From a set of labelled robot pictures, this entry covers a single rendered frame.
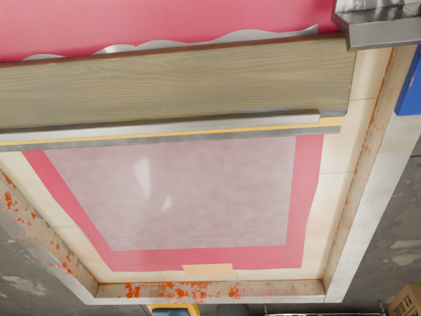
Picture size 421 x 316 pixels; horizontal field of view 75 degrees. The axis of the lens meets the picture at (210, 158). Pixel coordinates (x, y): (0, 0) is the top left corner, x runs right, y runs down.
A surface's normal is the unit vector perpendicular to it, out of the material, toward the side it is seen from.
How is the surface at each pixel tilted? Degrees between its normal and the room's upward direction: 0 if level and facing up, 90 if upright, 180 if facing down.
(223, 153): 0
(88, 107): 11
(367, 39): 45
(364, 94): 0
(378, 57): 0
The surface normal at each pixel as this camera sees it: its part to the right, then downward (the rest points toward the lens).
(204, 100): -0.06, 0.51
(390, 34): -0.11, -0.06
